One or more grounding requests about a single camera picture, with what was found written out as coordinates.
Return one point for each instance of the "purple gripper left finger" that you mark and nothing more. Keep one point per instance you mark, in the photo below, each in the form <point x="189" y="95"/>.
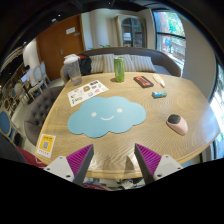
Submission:
<point x="73" y="167"/>

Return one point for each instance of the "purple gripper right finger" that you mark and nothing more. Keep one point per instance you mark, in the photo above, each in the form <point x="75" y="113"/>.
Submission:
<point x="154" y="166"/>

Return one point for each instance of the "pink and black mouse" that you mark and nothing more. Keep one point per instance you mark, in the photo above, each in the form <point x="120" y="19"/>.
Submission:
<point x="178" y="124"/>

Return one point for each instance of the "blue cloud mouse pad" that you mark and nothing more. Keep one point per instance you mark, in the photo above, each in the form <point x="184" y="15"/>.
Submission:
<point x="98" y="116"/>

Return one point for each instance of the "yellow QR code sticker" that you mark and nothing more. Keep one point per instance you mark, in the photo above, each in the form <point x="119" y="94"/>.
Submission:
<point x="45" y="145"/>

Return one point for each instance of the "small teal eraser box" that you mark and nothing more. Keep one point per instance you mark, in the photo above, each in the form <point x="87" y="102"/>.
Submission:
<point x="160" y="94"/>

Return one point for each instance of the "grey tufted armchair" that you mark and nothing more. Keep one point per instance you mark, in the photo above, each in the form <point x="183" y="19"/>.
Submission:
<point x="38" y="111"/>

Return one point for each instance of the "white sticker sheet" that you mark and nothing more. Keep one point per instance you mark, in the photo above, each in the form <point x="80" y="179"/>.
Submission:
<point x="86" y="92"/>

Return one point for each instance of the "blue backed chair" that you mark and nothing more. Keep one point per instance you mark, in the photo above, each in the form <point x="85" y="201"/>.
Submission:
<point x="7" y="128"/>

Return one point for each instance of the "black and red box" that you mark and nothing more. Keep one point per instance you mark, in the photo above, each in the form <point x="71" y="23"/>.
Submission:
<point x="143" y="81"/>

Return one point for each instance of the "cream oblong case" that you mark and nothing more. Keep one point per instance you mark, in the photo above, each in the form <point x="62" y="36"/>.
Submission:
<point x="159" y="80"/>

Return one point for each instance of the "clear plastic shaker bottle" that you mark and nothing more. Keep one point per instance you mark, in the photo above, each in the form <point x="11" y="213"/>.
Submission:
<point x="71" y="63"/>

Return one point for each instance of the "black backpack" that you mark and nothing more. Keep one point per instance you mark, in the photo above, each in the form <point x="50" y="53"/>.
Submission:
<point x="85" y="64"/>

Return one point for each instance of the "grey sofa with striped cushions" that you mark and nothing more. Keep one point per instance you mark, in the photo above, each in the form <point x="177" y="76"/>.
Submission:
<point x="136" y="60"/>

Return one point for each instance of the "green drink can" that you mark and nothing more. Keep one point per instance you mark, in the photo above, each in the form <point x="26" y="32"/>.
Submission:
<point x="119" y="69"/>

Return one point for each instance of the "brown wooden door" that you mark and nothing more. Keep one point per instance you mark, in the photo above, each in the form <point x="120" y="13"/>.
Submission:
<point x="59" y="40"/>

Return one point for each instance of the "dark glass cabinet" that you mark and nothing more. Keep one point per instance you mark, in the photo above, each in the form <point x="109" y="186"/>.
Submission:
<point x="132" y="33"/>

